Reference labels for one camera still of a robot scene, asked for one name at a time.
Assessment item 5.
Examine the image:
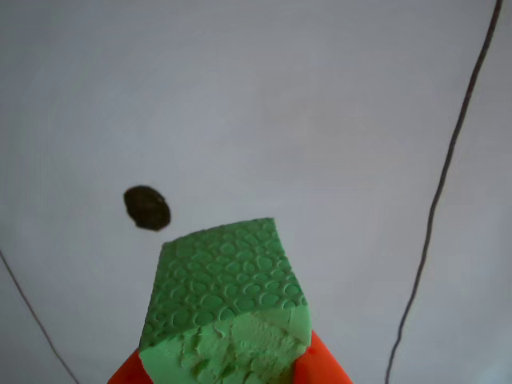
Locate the green foam block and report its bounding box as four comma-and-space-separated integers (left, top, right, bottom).
138, 217, 313, 384

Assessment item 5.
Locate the black dot mark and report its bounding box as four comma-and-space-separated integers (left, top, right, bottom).
122, 185, 172, 233

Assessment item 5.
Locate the white paper sheet with lines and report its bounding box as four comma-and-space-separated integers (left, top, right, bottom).
0, 0, 512, 384

